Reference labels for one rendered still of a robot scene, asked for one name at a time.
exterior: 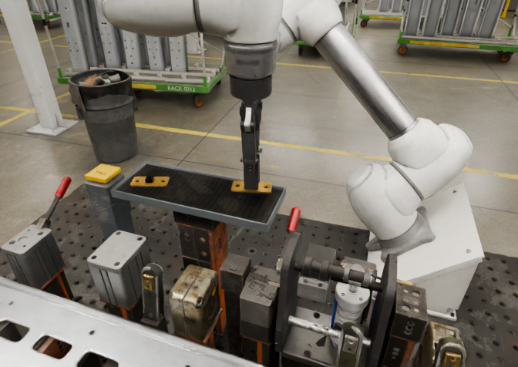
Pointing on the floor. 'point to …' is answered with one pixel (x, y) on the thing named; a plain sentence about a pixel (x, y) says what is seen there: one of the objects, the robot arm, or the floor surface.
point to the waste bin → (106, 112)
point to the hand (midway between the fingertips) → (251, 170)
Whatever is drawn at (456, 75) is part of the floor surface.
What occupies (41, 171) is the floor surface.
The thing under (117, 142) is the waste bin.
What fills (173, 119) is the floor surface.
